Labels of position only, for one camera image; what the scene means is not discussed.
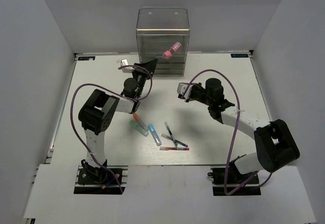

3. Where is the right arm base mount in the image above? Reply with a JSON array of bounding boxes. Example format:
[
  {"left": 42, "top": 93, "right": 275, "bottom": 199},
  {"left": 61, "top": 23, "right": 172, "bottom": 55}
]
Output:
[{"left": 207, "top": 167, "right": 261, "bottom": 197}]

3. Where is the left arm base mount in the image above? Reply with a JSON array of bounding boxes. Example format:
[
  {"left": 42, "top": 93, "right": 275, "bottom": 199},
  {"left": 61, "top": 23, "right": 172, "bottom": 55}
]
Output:
[{"left": 74, "top": 166, "right": 128, "bottom": 195}]

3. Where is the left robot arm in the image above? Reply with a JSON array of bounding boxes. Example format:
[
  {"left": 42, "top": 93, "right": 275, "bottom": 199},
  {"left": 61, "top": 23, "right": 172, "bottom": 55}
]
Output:
[{"left": 78, "top": 58, "right": 158, "bottom": 183}]

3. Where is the pink capped red stapler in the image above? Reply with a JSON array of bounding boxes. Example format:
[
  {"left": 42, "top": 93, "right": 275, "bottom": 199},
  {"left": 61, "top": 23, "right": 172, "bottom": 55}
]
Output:
[{"left": 162, "top": 42, "right": 182, "bottom": 59}]

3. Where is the red pen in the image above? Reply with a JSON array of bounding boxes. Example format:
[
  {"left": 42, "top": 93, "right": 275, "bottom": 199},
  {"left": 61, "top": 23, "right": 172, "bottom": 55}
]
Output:
[{"left": 159, "top": 146, "right": 189, "bottom": 151}]

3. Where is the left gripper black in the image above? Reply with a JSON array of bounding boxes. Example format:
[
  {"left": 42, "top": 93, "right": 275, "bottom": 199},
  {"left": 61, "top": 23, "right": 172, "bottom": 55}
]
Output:
[{"left": 132, "top": 58, "right": 158, "bottom": 99}]

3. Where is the purple cable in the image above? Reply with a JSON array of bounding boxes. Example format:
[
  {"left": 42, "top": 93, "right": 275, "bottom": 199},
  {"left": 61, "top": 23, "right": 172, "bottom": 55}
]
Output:
[
  {"left": 70, "top": 65, "right": 153, "bottom": 194},
  {"left": 180, "top": 69, "right": 274, "bottom": 196}
]

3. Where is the purple pen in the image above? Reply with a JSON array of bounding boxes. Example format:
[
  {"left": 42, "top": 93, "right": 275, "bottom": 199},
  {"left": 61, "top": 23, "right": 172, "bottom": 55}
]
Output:
[{"left": 161, "top": 134, "right": 188, "bottom": 147}]

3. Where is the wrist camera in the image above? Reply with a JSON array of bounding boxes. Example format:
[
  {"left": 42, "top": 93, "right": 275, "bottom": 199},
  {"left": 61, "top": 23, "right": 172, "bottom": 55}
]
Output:
[
  {"left": 118, "top": 59, "right": 134, "bottom": 73},
  {"left": 177, "top": 82, "right": 192, "bottom": 100}
]

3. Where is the green capped marker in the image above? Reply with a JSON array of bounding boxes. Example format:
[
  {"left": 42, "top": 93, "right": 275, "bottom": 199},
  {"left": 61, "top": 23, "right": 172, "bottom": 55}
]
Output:
[{"left": 129, "top": 120, "right": 148, "bottom": 137}]

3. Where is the clear acrylic drawer organizer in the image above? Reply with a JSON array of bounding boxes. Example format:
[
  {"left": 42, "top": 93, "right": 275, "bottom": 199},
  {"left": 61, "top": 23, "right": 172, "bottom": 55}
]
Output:
[{"left": 136, "top": 7, "right": 190, "bottom": 76}]

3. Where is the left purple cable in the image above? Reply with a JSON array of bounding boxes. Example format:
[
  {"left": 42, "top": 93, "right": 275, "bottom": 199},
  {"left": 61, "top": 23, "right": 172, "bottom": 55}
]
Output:
[{"left": 70, "top": 65, "right": 153, "bottom": 194}]

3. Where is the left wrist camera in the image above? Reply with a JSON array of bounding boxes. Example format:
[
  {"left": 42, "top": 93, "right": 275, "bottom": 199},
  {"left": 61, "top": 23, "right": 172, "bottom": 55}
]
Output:
[{"left": 118, "top": 59, "right": 134, "bottom": 73}]

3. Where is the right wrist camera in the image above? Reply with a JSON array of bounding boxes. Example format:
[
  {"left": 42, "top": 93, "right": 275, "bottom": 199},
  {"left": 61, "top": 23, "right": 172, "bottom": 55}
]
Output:
[{"left": 177, "top": 82, "right": 192, "bottom": 100}]

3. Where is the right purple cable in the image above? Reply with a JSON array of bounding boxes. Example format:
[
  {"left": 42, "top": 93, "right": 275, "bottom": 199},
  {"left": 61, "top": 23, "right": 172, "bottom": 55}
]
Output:
[{"left": 180, "top": 69, "right": 274, "bottom": 196}]

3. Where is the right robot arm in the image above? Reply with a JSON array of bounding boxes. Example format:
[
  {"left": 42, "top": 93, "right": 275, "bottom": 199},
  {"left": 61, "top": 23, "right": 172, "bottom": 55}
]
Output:
[{"left": 177, "top": 78, "right": 300, "bottom": 183}]

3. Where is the blue capped marker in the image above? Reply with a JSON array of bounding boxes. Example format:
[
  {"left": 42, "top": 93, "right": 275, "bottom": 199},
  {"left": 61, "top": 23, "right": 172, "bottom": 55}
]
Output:
[{"left": 148, "top": 124, "right": 162, "bottom": 146}]

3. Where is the orange capped marker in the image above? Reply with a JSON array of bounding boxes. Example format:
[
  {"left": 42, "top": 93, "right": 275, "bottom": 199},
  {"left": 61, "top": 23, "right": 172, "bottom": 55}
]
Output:
[{"left": 133, "top": 113, "right": 149, "bottom": 131}]

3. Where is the green grey pen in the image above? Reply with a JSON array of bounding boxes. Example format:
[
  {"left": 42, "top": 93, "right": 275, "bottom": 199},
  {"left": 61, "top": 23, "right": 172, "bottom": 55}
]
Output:
[{"left": 164, "top": 121, "right": 177, "bottom": 144}]

